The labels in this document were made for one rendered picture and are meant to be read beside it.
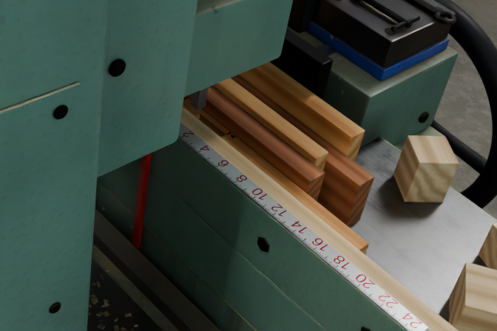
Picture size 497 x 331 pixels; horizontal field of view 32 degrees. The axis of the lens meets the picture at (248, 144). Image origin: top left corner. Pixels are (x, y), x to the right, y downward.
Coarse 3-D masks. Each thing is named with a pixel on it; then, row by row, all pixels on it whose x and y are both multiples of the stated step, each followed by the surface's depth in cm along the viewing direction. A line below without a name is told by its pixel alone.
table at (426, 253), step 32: (384, 160) 76; (128, 192) 73; (160, 192) 69; (384, 192) 72; (448, 192) 74; (160, 224) 71; (192, 224) 68; (384, 224) 69; (416, 224) 70; (448, 224) 71; (480, 224) 71; (192, 256) 69; (224, 256) 66; (384, 256) 66; (416, 256) 67; (448, 256) 68; (224, 288) 68; (256, 288) 64; (416, 288) 64; (448, 288) 65; (256, 320) 66; (288, 320) 63; (448, 320) 63
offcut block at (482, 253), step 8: (496, 224) 66; (496, 232) 66; (488, 240) 67; (496, 240) 66; (488, 248) 67; (496, 248) 66; (480, 256) 68; (488, 256) 67; (496, 256) 66; (488, 264) 67; (496, 264) 66
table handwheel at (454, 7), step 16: (448, 0) 89; (464, 16) 88; (464, 32) 88; (480, 32) 87; (464, 48) 88; (480, 48) 87; (496, 48) 88; (480, 64) 87; (496, 64) 87; (496, 80) 87; (496, 96) 87; (496, 112) 88; (496, 128) 89; (464, 144) 94; (496, 144) 89; (464, 160) 94; (480, 160) 93; (496, 160) 90; (480, 176) 93; (496, 176) 91; (464, 192) 96; (480, 192) 93; (496, 192) 93
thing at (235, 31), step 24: (216, 0) 59; (240, 0) 60; (264, 0) 61; (288, 0) 63; (216, 24) 59; (240, 24) 61; (264, 24) 63; (192, 48) 59; (216, 48) 60; (240, 48) 63; (264, 48) 65; (192, 72) 60; (216, 72) 62; (240, 72) 65
